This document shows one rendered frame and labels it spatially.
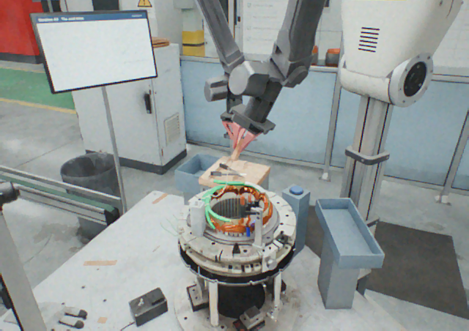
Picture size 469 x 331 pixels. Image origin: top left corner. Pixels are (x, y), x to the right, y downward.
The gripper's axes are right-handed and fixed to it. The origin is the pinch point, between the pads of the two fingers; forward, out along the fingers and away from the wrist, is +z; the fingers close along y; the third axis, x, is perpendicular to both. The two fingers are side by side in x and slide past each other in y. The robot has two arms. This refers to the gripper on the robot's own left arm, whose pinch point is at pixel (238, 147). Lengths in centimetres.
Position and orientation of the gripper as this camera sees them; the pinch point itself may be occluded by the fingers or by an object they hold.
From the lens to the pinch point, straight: 81.6
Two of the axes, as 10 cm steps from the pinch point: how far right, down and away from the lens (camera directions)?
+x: 4.4, -2.7, 8.6
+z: -4.0, 8.0, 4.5
